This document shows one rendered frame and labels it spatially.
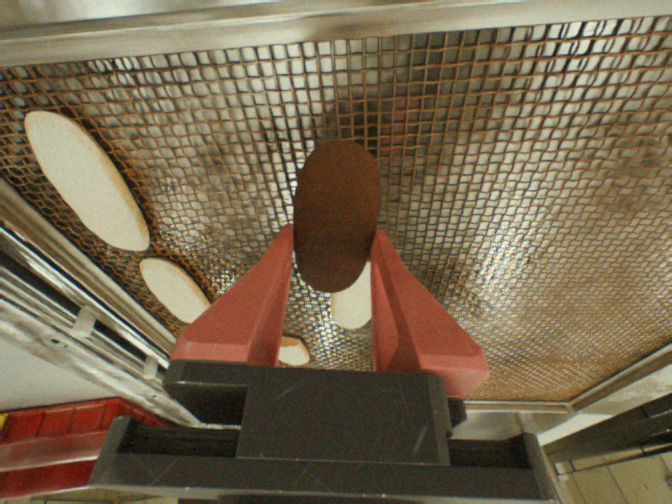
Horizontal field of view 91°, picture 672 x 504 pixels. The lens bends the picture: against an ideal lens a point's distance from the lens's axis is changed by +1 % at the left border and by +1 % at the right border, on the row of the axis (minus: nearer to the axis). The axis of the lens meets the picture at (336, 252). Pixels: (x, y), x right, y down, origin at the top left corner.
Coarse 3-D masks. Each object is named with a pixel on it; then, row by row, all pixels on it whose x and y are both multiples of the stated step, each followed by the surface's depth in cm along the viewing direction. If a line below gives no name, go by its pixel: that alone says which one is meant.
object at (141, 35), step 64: (320, 0) 11; (384, 0) 11; (448, 0) 10; (512, 0) 10; (576, 0) 11; (640, 0) 11; (0, 64) 13; (256, 64) 13; (448, 64) 13; (320, 128) 15; (512, 128) 15; (0, 192) 19; (256, 192) 18; (448, 192) 18; (64, 256) 23; (448, 256) 22; (640, 256) 21; (128, 320) 29; (320, 320) 30; (512, 320) 29; (640, 320) 28; (512, 384) 42; (576, 384) 41
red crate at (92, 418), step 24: (24, 408) 62; (48, 408) 62; (72, 408) 62; (96, 408) 62; (120, 408) 63; (0, 432) 59; (24, 432) 60; (48, 432) 60; (72, 432) 60; (96, 432) 59
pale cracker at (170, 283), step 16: (144, 272) 24; (160, 272) 24; (176, 272) 24; (160, 288) 25; (176, 288) 25; (192, 288) 26; (176, 304) 27; (192, 304) 27; (208, 304) 28; (192, 320) 29
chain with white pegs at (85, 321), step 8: (8, 256) 29; (32, 272) 31; (40, 280) 32; (64, 296) 35; (80, 312) 37; (80, 320) 36; (88, 320) 36; (80, 328) 35; (88, 328) 36; (80, 336) 36; (120, 336) 43; (152, 360) 47; (144, 368) 47; (152, 368) 47; (144, 376) 46; (152, 376) 46
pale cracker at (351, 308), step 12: (360, 276) 23; (348, 288) 24; (360, 288) 24; (336, 300) 26; (348, 300) 25; (360, 300) 25; (336, 312) 27; (348, 312) 27; (360, 312) 26; (348, 324) 29; (360, 324) 29
